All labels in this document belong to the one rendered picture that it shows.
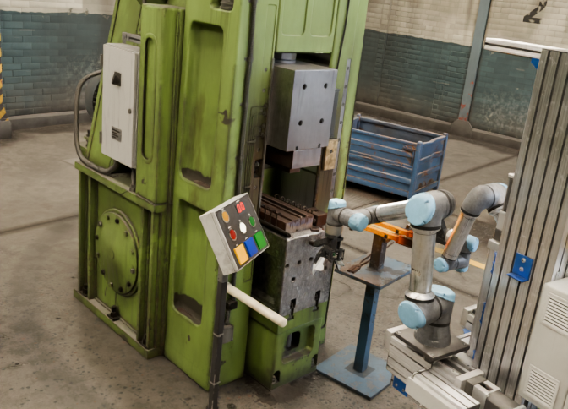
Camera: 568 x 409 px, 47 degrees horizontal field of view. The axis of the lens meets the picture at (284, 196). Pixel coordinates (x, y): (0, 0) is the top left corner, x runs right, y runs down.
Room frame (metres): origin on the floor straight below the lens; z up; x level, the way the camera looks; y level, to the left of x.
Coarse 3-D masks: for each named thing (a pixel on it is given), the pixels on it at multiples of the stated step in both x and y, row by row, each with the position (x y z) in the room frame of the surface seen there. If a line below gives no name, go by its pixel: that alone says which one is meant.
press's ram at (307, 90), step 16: (288, 64) 3.35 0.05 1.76; (304, 64) 3.42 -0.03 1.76; (288, 80) 3.18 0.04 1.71; (304, 80) 3.20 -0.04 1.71; (320, 80) 3.28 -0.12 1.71; (272, 96) 3.25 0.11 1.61; (288, 96) 3.17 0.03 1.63; (304, 96) 3.21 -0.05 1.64; (320, 96) 3.29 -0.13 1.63; (272, 112) 3.24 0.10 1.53; (288, 112) 3.16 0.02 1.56; (304, 112) 3.22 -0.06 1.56; (320, 112) 3.30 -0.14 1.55; (272, 128) 3.24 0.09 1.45; (288, 128) 3.16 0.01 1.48; (304, 128) 3.23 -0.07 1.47; (320, 128) 3.31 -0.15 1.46; (272, 144) 3.23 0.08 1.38; (288, 144) 3.16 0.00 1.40; (304, 144) 3.24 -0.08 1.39; (320, 144) 3.32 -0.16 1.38
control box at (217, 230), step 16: (224, 208) 2.73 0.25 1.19; (240, 208) 2.83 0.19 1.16; (208, 224) 2.65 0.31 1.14; (224, 224) 2.67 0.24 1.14; (256, 224) 2.90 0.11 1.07; (224, 240) 2.62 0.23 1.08; (240, 240) 2.72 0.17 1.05; (224, 256) 2.62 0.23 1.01; (256, 256) 2.77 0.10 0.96; (224, 272) 2.62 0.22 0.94
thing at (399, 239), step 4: (368, 228) 3.33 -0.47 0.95; (372, 228) 3.32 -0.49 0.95; (376, 228) 3.33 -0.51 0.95; (376, 232) 3.30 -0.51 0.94; (380, 232) 3.29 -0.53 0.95; (384, 232) 3.28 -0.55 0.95; (388, 232) 3.28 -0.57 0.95; (388, 236) 3.26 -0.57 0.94; (392, 236) 3.24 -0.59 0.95; (396, 236) 3.25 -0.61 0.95; (400, 236) 3.22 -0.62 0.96; (404, 236) 3.23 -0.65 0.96; (396, 240) 3.22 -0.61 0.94; (400, 240) 3.23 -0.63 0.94; (404, 240) 3.21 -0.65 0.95; (408, 240) 3.20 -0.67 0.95; (404, 244) 3.21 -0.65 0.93; (408, 244) 3.19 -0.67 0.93
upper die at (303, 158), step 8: (272, 152) 3.30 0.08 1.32; (280, 152) 3.26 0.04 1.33; (288, 152) 3.21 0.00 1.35; (296, 152) 3.20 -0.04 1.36; (304, 152) 3.24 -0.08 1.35; (312, 152) 3.28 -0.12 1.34; (320, 152) 3.33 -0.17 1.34; (272, 160) 3.29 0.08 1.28; (280, 160) 3.25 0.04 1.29; (288, 160) 3.21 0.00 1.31; (296, 160) 3.21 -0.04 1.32; (304, 160) 3.25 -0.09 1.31; (312, 160) 3.29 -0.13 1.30
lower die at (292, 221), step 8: (264, 200) 3.46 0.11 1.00; (280, 200) 3.51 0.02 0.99; (272, 208) 3.37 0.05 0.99; (280, 208) 3.37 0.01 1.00; (296, 208) 3.41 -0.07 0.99; (264, 216) 3.31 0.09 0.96; (272, 216) 3.27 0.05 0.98; (280, 216) 3.28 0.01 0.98; (288, 216) 3.26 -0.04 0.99; (296, 216) 3.28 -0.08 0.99; (312, 216) 3.32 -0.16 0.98; (272, 224) 3.26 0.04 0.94; (280, 224) 3.22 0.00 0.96; (288, 224) 3.20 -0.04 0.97; (296, 224) 3.24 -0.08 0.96; (304, 224) 3.29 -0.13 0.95
